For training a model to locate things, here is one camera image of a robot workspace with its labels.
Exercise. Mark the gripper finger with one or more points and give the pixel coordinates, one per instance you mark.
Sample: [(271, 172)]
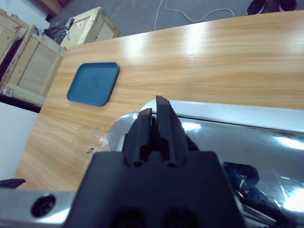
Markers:
[(171, 133), (10, 183), (139, 137)]

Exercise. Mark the clear drinking glass red logo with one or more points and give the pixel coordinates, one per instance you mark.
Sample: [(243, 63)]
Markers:
[(83, 142)]

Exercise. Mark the white capsule coffee machine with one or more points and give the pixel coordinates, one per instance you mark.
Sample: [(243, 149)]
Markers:
[(237, 142)]

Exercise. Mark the blue plastic tray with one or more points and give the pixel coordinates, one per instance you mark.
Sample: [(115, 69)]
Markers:
[(92, 85)]

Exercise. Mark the wooden crate with red sticker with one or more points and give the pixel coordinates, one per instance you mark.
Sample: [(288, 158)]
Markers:
[(95, 26)]

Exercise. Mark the plain wooden crate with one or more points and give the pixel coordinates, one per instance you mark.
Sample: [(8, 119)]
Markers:
[(35, 64)]

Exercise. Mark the dark plastic bag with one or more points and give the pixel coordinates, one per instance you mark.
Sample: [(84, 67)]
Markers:
[(58, 29)]

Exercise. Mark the bystander in dark clothes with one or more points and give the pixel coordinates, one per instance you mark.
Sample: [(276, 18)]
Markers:
[(261, 6)]

